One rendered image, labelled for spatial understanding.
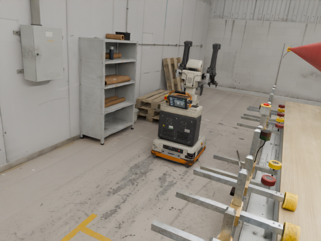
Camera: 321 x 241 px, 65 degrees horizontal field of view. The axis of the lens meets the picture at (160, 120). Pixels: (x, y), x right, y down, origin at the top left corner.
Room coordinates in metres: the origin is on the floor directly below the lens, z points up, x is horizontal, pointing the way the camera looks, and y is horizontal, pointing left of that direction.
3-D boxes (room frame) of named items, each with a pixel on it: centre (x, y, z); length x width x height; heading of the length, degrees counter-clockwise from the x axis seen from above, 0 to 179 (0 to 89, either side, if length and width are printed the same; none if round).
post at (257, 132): (1.41, -0.58, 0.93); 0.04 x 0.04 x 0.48; 65
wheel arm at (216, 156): (1.62, -0.62, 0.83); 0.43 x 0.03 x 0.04; 65
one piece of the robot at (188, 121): (3.33, -0.28, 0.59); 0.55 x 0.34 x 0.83; 65
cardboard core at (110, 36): (4.11, 0.83, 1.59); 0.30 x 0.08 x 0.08; 65
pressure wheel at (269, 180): (1.32, -0.67, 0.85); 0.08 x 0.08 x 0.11
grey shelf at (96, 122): (4.01, 0.87, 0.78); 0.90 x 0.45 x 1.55; 155
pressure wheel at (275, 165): (1.54, -0.80, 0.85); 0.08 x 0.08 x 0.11
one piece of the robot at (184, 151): (3.11, -0.20, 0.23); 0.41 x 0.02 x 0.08; 65
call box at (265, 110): (1.87, -0.79, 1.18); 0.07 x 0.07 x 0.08; 65
